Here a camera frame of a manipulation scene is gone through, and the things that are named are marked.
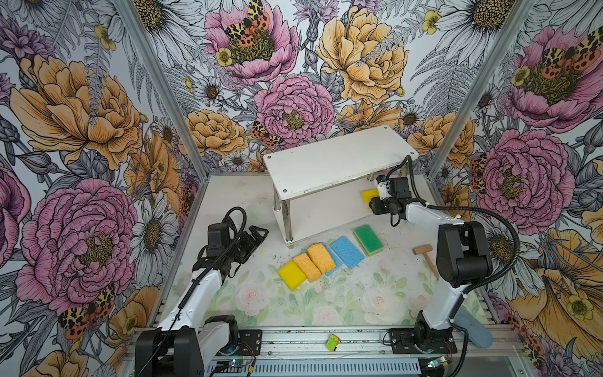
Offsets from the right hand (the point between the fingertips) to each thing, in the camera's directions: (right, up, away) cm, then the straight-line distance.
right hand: (375, 208), depth 99 cm
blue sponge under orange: (-17, -19, -8) cm, 27 cm away
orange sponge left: (-27, -23, -12) cm, 37 cm away
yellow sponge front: (-2, +5, +3) cm, 7 cm away
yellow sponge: (-34, -24, -10) cm, 43 cm away
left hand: (-44, -12, -14) cm, 48 cm away
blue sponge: (-13, -17, -5) cm, 22 cm away
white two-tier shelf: (-24, +8, -27) cm, 37 cm away
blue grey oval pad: (+24, -37, -26) cm, 51 cm away
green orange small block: (-20, -40, -26) cm, 52 cm away
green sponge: (-4, -13, -5) cm, 14 cm away
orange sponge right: (-23, -18, -11) cm, 31 cm away
